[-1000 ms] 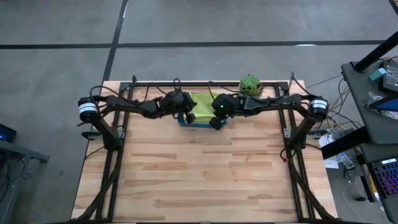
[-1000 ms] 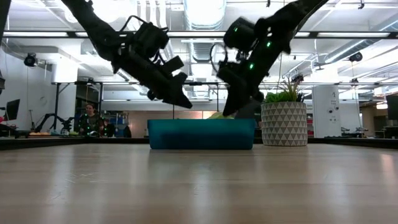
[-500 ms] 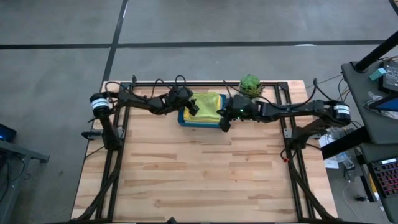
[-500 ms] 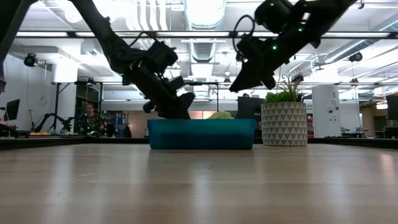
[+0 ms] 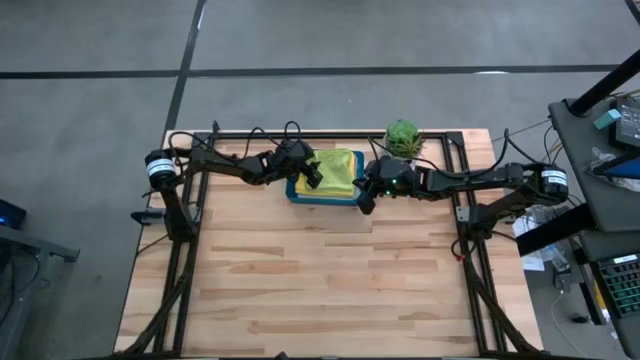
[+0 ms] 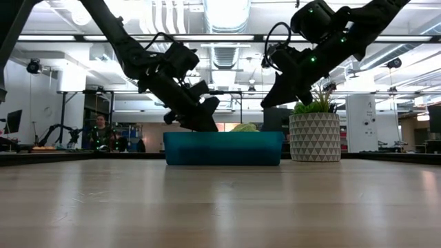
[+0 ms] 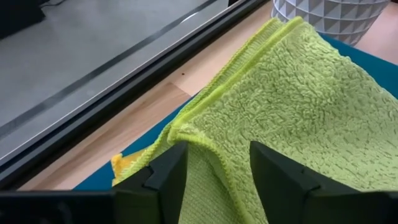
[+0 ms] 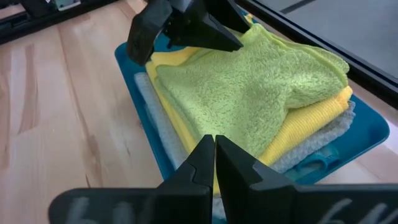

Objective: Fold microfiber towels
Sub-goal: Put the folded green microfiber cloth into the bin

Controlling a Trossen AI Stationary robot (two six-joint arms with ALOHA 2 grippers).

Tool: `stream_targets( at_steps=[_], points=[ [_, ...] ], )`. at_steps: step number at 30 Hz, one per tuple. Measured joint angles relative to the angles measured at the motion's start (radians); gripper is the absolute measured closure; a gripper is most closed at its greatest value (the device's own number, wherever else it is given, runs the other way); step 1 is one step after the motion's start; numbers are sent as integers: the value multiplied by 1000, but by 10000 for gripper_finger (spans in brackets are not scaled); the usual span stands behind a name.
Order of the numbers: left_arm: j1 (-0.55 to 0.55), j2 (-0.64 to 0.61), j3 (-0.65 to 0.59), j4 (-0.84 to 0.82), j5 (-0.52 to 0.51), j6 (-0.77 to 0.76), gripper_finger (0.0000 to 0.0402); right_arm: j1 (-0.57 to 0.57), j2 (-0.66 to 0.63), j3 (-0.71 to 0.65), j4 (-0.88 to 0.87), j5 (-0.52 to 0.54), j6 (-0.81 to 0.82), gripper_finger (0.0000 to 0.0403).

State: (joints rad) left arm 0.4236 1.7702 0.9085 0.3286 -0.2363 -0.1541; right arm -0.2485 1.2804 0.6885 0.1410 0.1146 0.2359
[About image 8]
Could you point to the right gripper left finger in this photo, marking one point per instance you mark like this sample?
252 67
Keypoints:
186 196

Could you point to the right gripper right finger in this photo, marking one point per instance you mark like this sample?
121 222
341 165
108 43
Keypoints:
255 196

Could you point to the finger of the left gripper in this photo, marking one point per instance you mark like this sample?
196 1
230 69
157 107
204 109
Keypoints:
211 34
146 34

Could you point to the green microfiber towel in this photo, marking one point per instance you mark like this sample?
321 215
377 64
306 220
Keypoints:
248 93

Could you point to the grey microfiber towel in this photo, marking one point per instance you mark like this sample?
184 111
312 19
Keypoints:
320 140

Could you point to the yellow microfiber towel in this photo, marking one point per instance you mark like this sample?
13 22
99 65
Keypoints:
311 124

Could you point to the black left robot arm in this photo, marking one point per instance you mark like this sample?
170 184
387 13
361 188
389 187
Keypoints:
34 6

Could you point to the teal plastic bin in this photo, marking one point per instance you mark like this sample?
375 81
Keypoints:
367 130

